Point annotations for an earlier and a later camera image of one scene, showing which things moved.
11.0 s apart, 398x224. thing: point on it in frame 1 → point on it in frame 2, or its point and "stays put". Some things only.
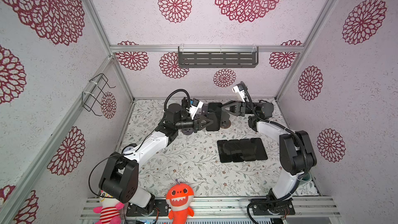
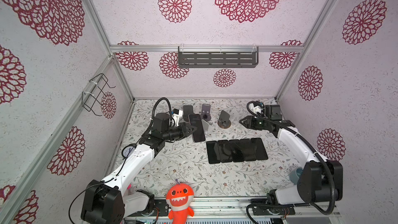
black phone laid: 260,151 stays put
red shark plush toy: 179,198 stays put
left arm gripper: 198,124 → 184,131
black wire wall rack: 91,100 stays put
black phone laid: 225,152 stays put
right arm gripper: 236,111 → 248,121
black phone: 213,116 → 213,152
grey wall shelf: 218,56 stays put
